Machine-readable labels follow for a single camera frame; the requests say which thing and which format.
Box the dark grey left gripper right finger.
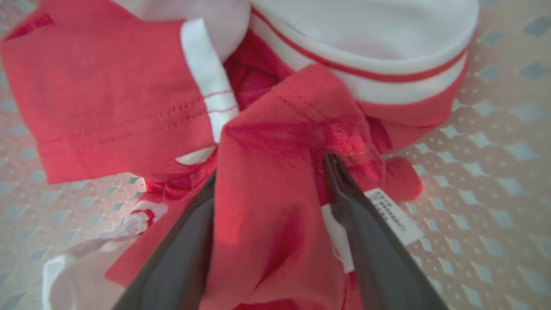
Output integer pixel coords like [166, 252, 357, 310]
[324, 154, 449, 310]

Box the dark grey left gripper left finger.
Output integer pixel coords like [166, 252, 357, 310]
[113, 170, 216, 310]

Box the red garment with white trim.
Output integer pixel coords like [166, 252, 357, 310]
[0, 0, 480, 310]

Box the plain white cloth garment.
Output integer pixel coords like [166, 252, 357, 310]
[41, 214, 149, 310]

